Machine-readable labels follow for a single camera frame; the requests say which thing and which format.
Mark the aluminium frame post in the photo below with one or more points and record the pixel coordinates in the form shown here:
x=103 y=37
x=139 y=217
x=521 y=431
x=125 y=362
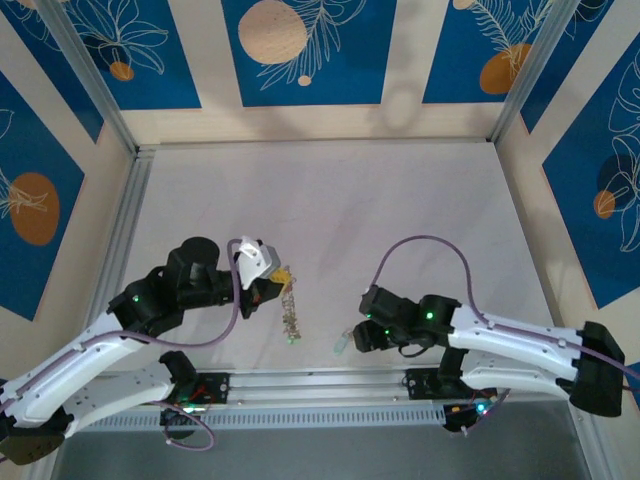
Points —
x=86 y=65
x=590 y=450
x=52 y=472
x=535 y=65

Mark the key with mint tag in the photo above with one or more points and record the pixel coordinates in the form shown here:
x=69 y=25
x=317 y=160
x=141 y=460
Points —
x=341 y=345

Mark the aluminium table edge rail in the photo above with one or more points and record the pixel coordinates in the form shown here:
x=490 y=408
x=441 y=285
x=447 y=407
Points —
x=320 y=385

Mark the aluminium side rail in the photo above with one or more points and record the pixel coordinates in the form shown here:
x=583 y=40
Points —
x=132 y=200

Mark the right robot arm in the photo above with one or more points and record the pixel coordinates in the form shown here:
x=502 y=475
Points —
x=595 y=395

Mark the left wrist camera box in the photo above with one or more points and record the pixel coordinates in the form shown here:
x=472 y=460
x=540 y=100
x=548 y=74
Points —
x=250 y=265

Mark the aluminium rear rail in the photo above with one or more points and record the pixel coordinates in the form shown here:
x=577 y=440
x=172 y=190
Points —
x=320 y=144

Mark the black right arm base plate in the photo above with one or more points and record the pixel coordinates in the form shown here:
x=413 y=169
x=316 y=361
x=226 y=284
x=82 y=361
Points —
x=420 y=385

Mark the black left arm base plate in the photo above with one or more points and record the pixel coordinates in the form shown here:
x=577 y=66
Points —
x=220 y=387

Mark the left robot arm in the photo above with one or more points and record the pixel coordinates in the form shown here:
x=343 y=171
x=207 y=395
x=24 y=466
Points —
x=120 y=392

